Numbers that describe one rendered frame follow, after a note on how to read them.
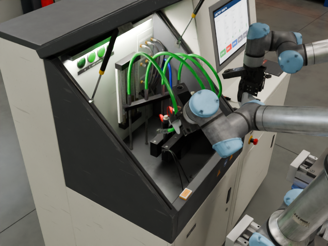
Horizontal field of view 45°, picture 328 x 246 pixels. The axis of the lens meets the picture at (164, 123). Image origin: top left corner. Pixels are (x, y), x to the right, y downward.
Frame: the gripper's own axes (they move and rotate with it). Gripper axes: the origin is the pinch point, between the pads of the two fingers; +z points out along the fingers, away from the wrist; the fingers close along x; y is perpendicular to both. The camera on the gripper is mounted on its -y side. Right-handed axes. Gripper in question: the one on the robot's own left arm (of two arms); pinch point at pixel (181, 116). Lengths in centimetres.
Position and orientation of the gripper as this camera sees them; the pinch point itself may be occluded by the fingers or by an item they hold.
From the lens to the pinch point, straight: 139.1
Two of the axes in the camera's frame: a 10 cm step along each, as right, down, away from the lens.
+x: 9.1, -3.7, 1.7
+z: -1.2, 1.5, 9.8
